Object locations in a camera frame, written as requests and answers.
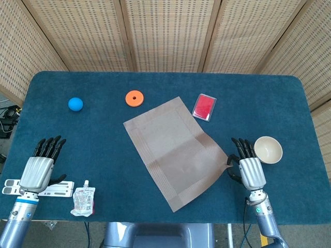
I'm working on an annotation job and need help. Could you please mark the beige bowl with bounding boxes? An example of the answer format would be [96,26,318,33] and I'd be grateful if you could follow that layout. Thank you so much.
[253,136,283,165]

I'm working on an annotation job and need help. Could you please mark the blue hanging cable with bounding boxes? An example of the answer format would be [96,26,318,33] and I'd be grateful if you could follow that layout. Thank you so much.
[84,222,91,248]

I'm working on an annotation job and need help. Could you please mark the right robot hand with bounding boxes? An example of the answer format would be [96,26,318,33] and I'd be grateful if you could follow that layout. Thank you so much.
[227,137,267,192]

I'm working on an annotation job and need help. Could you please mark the silver drink pouch white cap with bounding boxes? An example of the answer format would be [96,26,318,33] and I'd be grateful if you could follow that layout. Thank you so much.
[70,180,96,217]

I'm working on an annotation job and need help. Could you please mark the woven rattan folding screen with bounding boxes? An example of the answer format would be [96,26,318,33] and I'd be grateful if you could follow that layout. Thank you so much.
[0,0,331,179]

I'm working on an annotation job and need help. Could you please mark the blue ball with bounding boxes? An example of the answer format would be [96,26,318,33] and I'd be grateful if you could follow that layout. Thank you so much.
[68,97,84,112]

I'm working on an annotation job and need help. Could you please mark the grey-blue robot torso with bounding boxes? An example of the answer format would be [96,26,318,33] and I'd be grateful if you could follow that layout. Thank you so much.
[99,222,217,248]

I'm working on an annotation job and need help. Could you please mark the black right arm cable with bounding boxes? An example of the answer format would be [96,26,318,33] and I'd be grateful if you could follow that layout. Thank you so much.
[242,197,249,248]

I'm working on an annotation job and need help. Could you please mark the white folding stand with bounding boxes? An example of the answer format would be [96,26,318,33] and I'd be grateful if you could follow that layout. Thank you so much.
[2,179,75,198]

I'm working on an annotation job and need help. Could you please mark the red pad in clear case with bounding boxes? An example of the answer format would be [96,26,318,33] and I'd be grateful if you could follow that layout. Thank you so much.
[192,93,217,122]

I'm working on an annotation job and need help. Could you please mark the black equipment and cables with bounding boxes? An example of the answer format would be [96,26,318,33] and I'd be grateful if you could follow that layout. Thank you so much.
[0,104,23,140]

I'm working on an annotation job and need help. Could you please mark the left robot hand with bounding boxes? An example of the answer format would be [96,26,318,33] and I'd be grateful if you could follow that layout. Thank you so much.
[18,135,67,193]

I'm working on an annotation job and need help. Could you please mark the teal table cloth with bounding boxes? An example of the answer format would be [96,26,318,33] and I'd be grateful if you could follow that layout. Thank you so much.
[0,71,324,225]

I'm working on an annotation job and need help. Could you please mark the brown woven placemat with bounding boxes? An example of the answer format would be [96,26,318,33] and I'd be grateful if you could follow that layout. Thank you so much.
[123,96,235,213]

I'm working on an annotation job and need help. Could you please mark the white table leg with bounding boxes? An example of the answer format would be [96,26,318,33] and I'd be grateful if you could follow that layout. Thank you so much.
[227,224,234,248]

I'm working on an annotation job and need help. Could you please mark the orange disc with hole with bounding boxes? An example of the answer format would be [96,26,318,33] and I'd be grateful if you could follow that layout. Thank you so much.
[125,90,144,107]

